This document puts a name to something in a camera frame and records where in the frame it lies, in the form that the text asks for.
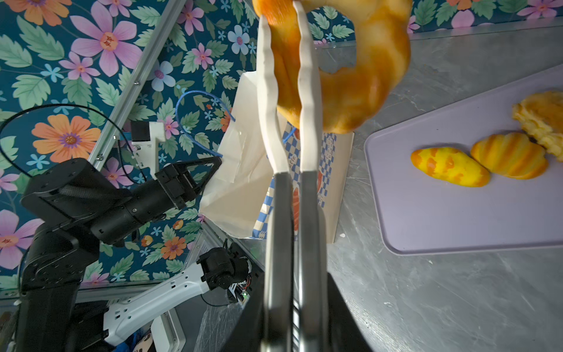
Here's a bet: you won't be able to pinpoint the yellow small bread roll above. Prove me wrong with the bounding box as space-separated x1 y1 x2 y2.
411 147 491 188

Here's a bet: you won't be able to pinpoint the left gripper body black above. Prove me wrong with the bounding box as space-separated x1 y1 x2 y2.
89 180 187 244

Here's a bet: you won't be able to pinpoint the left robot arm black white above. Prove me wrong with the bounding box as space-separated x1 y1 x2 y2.
15 156 251 351

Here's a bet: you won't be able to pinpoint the blue checkered paper bag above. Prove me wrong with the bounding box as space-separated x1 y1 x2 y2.
199 72 354 243

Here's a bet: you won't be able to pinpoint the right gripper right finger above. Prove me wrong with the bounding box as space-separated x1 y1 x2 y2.
327 273 372 352

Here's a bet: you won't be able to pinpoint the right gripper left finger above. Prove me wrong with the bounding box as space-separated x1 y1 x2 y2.
221 273 265 352

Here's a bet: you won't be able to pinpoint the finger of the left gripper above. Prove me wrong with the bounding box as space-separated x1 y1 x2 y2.
156 156 222 209

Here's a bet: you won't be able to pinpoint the crusty bread slice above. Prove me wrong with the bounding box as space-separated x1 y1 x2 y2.
513 91 562 162

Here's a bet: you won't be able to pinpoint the metal tongs with white tips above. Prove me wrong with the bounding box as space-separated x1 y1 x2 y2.
256 1 330 351

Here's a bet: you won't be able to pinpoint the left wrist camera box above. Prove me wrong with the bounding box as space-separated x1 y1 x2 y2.
130 121 166 179

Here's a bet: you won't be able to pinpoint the lilac plastic tray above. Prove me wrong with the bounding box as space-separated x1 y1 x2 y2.
364 66 562 255

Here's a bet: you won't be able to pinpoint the striped fake bread roll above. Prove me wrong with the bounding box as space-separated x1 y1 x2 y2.
471 132 549 180

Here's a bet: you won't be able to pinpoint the golden braided bread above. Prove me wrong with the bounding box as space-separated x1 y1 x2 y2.
253 0 413 134

